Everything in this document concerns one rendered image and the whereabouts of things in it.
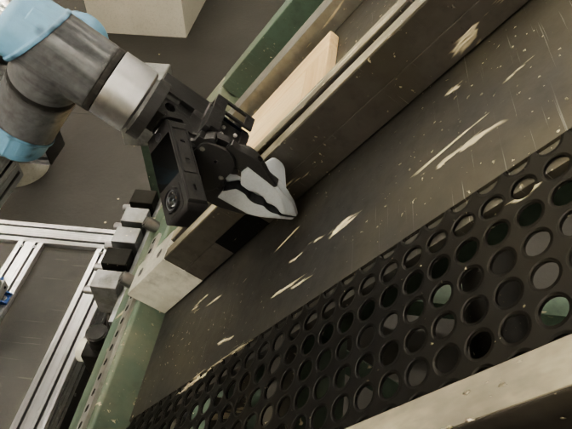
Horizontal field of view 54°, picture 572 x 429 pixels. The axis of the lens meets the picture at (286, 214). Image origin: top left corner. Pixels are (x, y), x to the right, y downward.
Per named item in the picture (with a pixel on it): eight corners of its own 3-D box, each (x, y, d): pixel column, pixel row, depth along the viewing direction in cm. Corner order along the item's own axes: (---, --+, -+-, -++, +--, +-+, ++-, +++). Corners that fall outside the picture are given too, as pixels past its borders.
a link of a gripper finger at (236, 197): (300, 190, 71) (240, 148, 67) (294, 223, 66) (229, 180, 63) (285, 203, 73) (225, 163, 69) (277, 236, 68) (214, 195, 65)
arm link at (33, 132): (66, 123, 74) (101, 66, 67) (31, 180, 66) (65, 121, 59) (8, 88, 71) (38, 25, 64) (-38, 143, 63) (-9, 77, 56)
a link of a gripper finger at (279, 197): (316, 176, 69) (254, 133, 66) (310, 209, 65) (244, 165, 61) (300, 190, 71) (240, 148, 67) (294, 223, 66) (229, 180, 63)
